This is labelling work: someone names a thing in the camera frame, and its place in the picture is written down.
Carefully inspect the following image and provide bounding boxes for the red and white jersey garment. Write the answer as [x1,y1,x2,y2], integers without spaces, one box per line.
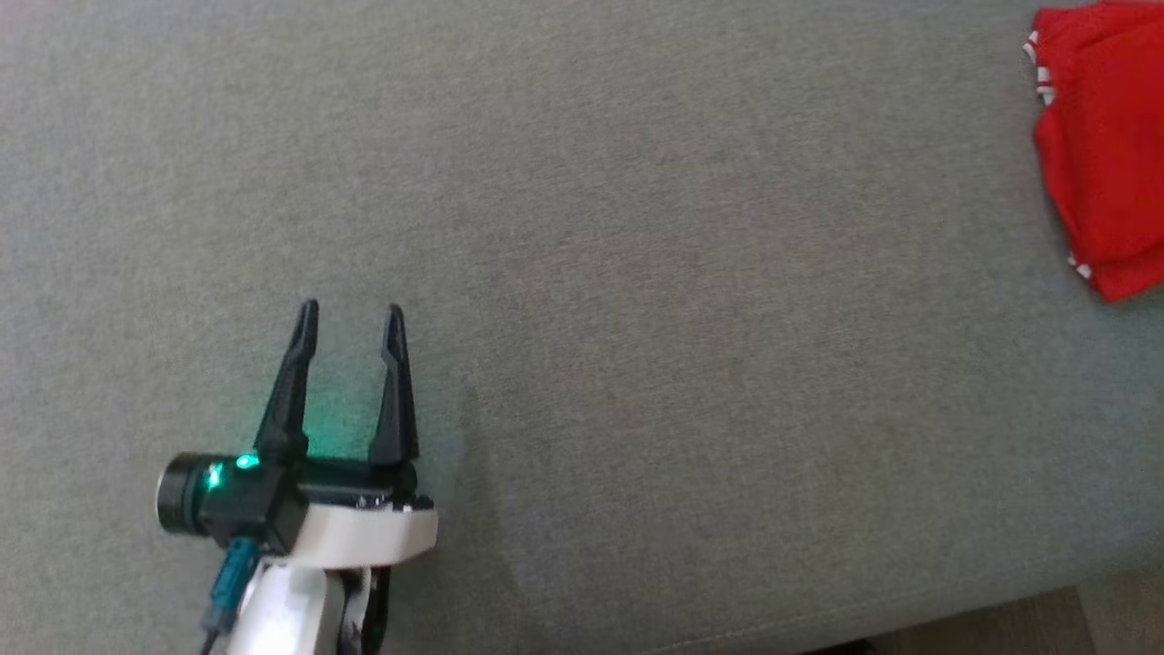
[1023,0,1164,269]

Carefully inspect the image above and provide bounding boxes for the blue left camera connector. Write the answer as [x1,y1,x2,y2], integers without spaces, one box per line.
[202,537,263,633]

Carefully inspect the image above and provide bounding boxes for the flat white left ribbon cable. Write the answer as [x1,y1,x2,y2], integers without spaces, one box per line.
[338,566,392,655]

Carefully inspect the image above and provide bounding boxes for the grey fabric sofa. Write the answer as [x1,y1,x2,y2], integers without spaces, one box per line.
[0,0,1164,655]

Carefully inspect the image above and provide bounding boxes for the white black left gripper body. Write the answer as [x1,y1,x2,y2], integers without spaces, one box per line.
[289,458,439,569]

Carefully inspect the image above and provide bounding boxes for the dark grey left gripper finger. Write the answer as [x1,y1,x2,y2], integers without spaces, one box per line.
[253,297,320,462]
[367,303,421,468]

